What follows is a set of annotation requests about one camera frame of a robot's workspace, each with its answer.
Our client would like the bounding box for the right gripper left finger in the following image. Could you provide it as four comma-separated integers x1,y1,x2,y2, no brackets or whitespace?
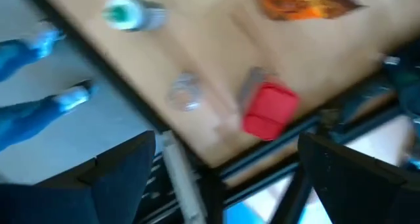
88,131,156,224

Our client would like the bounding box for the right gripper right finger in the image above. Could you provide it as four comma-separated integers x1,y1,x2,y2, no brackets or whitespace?
297,133,410,224

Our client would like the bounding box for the clear glass jar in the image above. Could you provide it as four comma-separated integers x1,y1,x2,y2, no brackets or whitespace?
165,72,206,112

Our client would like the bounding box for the green food colouring bottle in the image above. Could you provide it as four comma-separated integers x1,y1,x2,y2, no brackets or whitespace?
101,0,168,33

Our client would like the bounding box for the person's leg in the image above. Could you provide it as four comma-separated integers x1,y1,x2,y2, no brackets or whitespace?
0,29,65,82
0,80,96,151

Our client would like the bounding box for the orange snack packet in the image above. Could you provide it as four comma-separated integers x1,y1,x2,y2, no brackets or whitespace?
257,0,365,22

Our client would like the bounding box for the silver metal bracket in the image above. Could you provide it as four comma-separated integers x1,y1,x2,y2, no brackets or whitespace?
162,131,207,224

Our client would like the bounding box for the black aluminium table frame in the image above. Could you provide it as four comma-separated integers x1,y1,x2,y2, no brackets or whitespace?
19,0,420,224

